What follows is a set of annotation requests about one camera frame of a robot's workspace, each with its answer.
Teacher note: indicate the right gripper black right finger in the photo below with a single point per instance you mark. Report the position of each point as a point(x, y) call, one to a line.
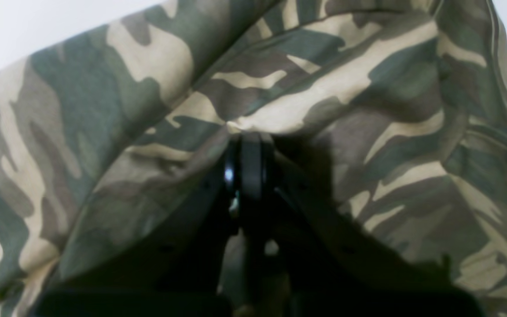
point(337, 270)

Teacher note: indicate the camouflage T-shirt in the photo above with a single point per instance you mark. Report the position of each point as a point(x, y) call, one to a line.
point(395, 109)

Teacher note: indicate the image right gripper black left finger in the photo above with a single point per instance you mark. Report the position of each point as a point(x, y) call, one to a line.
point(174, 271)

